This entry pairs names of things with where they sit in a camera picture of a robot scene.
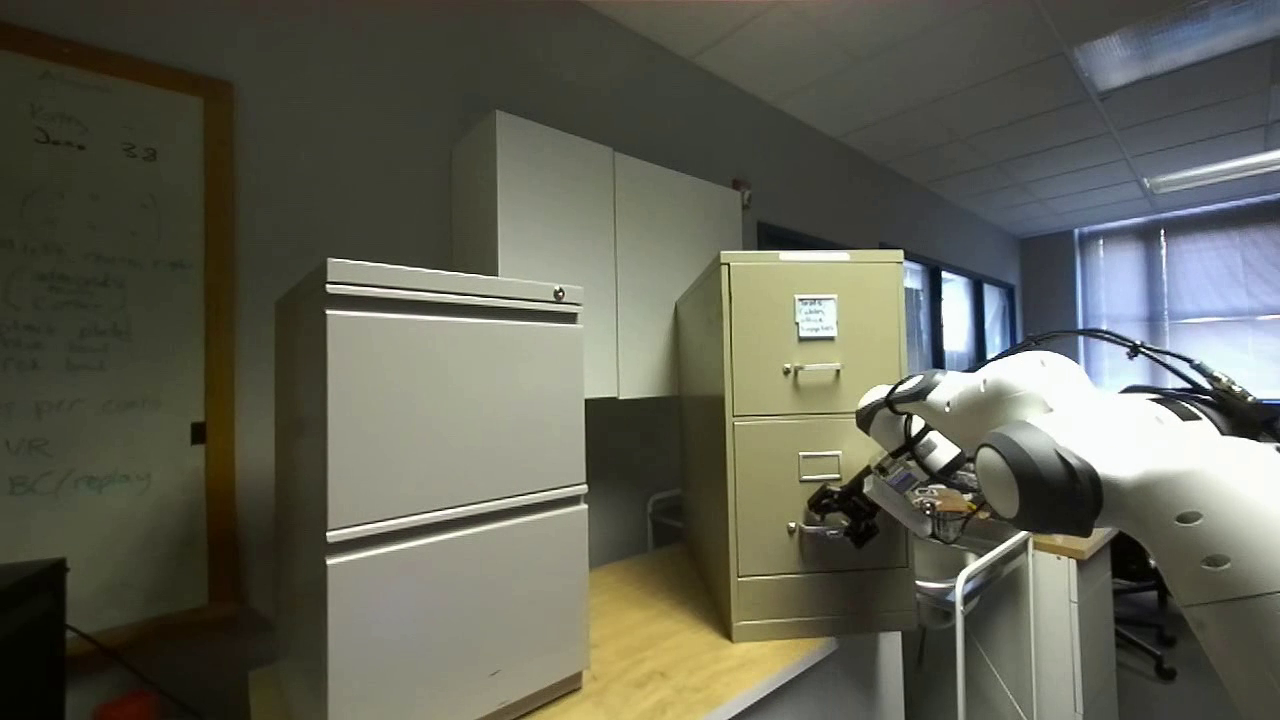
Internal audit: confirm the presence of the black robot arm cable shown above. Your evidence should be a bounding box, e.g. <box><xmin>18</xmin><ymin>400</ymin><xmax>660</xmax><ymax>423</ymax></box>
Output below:
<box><xmin>992</xmin><ymin>323</ymin><xmax>1266</xmax><ymax>417</ymax></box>

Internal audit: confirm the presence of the large window with blinds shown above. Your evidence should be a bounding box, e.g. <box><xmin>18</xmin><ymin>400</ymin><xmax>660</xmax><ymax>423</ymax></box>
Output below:
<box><xmin>1071</xmin><ymin>195</ymin><xmax>1280</xmax><ymax>405</ymax></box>

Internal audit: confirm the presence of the grey lateral filing cabinet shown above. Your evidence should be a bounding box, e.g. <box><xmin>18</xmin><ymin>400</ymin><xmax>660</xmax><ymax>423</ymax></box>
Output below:
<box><xmin>271</xmin><ymin>252</ymin><xmax>594</xmax><ymax>720</ymax></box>

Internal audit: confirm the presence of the beige metal filing cabinet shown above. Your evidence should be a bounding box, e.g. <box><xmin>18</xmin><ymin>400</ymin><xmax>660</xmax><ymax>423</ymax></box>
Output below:
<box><xmin>673</xmin><ymin>244</ymin><xmax>923</xmax><ymax>646</ymax></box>

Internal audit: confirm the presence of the white paper label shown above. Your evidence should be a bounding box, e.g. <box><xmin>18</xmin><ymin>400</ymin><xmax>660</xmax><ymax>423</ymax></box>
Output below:
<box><xmin>791</xmin><ymin>289</ymin><xmax>843</xmax><ymax>345</ymax></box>

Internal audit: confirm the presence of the beige unlabelled cabinet drawer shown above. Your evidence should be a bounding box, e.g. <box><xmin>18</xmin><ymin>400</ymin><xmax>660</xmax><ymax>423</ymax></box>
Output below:
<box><xmin>729</xmin><ymin>414</ymin><xmax>920</xmax><ymax>581</ymax></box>

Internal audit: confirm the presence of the dark interior window row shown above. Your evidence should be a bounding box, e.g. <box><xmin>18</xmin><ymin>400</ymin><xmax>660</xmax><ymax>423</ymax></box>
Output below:
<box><xmin>899</xmin><ymin>255</ymin><xmax>1026</xmax><ymax>382</ymax></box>

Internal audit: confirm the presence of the beige labelled cabinet drawer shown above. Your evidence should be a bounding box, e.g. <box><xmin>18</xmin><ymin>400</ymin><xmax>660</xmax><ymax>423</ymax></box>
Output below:
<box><xmin>724</xmin><ymin>252</ymin><xmax>913</xmax><ymax>422</ymax></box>

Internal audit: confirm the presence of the wide ceiling light panel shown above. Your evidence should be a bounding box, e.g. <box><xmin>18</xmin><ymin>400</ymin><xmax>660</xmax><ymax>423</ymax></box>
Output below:
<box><xmin>1068</xmin><ymin>0</ymin><xmax>1280</xmax><ymax>99</ymax></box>

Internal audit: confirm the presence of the white metal rail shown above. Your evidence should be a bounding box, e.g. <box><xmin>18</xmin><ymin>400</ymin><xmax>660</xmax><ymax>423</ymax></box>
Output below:
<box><xmin>948</xmin><ymin>528</ymin><xmax>1041</xmax><ymax>720</ymax></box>

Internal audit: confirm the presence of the empty metal label holder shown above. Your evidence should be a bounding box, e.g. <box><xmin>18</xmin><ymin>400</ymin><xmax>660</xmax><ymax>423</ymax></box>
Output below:
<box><xmin>798</xmin><ymin>450</ymin><xmax>850</xmax><ymax>490</ymax></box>

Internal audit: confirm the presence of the narrow ceiling light panel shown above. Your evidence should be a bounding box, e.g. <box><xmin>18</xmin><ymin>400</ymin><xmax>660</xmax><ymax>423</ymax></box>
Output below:
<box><xmin>1139</xmin><ymin>143</ymin><xmax>1280</xmax><ymax>202</ymax></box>

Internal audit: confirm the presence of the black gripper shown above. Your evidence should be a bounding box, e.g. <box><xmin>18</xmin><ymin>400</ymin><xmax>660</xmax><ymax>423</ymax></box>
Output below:
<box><xmin>802</xmin><ymin>458</ymin><xmax>941</xmax><ymax>547</ymax></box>

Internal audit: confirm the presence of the white wall cabinet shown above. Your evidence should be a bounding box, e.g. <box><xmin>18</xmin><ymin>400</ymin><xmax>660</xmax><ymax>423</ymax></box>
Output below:
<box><xmin>447</xmin><ymin>107</ymin><xmax>748</xmax><ymax>405</ymax></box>

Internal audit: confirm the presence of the metal handle of labelled drawer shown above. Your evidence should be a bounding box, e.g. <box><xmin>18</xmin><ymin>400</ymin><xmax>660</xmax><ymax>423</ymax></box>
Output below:
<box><xmin>780</xmin><ymin>358</ymin><xmax>850</xmax><ymax>398</ymax></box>

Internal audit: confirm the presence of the black office chair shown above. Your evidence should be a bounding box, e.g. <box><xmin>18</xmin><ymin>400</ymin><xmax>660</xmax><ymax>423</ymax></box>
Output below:
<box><xmin>1107</xmin><ymin>532</ymin><xmax>1193</xmax><ymax>687</ymax></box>

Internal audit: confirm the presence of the wood-framed whiteboard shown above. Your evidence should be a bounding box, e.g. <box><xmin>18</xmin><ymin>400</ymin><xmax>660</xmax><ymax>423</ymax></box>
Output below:
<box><xmin>0</xmin><ymin>20</ymin><xmax>245</xmax><ymax>650</ymax></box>

